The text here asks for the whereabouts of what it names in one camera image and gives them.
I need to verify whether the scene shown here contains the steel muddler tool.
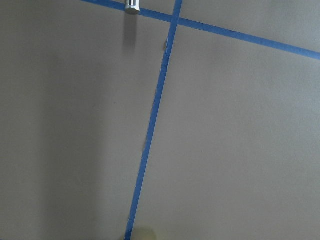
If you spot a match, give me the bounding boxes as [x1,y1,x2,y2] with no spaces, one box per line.
[124,0,140,15]

